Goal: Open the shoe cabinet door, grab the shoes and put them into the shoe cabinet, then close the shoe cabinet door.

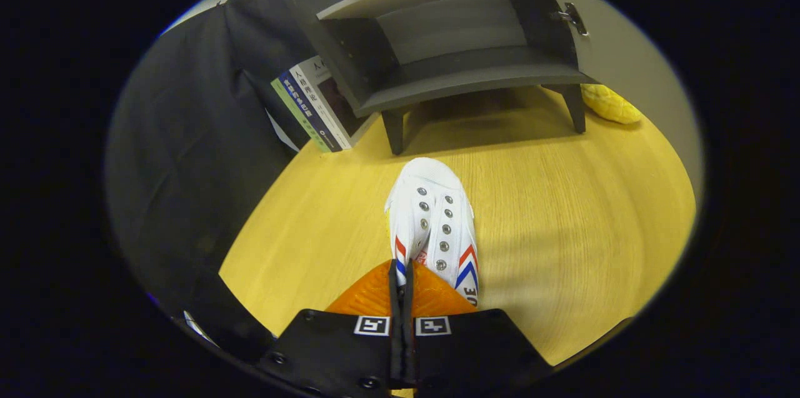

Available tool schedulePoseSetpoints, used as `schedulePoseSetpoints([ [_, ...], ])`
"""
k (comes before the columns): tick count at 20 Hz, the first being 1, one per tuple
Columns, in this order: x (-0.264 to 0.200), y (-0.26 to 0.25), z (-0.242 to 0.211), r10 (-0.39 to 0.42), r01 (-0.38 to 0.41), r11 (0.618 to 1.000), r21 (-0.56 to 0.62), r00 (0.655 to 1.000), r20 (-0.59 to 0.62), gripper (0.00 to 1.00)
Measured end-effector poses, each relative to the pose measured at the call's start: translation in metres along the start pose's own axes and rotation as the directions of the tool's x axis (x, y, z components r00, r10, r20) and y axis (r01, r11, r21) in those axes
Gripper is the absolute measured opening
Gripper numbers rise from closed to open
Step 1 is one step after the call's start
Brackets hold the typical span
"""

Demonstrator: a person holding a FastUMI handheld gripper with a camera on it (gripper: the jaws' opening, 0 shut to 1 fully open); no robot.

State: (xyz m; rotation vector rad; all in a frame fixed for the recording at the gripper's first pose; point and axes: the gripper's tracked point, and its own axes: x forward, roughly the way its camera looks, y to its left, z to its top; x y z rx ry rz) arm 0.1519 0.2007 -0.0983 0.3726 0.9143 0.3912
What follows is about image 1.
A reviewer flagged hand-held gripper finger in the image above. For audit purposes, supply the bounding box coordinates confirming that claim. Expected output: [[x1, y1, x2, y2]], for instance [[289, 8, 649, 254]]
[[403, 261, 554, 398], [259, 259, 407, 398]]

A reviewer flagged white sneaker shoe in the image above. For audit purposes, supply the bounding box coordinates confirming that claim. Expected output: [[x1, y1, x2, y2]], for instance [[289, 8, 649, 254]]
[[384, 157, 481, 308]]

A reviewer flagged dark grey shoe cabinet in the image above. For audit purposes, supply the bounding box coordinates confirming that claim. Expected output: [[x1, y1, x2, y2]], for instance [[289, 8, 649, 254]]
[[272, 0, 594, 156]]

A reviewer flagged dark blue spine book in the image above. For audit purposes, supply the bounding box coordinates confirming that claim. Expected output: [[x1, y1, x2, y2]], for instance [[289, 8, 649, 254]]
[[278, 70, 346, 152]]

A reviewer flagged white grey book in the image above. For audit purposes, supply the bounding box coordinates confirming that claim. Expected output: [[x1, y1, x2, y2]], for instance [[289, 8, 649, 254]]
[[289, 54, 379, 149]]

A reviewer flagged black backdrop cloth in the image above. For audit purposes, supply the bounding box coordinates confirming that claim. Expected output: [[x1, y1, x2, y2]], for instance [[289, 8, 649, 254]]
[[103, 0, 326, 361]]

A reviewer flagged yellow plush toy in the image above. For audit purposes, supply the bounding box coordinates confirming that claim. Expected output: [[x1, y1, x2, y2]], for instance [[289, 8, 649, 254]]
[[580, 84, 643, 125]]

